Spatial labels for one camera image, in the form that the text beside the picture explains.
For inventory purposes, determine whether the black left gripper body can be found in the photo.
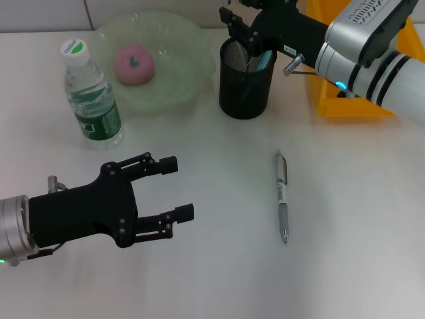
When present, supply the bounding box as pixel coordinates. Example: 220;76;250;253
29;161;139;249

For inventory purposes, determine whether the yellow plastic bin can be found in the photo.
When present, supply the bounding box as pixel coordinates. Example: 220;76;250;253
305;0;425;120

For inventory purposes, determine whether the pink peach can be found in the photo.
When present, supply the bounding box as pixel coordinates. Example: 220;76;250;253
114;43;156;86

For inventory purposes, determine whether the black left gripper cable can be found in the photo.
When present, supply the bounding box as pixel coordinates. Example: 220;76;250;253
26;241;66;261

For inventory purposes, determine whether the grey white ballpoint pen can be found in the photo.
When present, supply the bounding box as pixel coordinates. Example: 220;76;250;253
273;148;290;245

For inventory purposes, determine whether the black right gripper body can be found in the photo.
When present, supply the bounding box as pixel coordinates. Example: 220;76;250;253
247;0;330;71

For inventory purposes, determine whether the clear plastic ruler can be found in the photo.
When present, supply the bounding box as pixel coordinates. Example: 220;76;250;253
244;53;265;72

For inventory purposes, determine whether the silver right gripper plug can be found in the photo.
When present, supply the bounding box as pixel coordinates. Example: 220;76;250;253
282;53;305;77

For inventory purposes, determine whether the green glass fruit plate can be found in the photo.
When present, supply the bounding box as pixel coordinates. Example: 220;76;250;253
66;11;218;116

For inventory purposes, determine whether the clear water bottle green label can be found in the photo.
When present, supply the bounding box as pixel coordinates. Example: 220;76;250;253
59;38;124;150

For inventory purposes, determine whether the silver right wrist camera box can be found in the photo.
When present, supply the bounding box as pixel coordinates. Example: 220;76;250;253
324;0;420;70

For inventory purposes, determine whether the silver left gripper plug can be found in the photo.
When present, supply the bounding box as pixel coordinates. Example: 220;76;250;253
46;175;70;194

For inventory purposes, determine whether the black mesh pen holder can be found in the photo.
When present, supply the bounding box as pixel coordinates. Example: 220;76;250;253
218;35;277;120

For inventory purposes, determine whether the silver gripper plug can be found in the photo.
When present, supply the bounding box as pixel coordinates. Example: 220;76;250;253
282;53;305;77
46;175;70;194

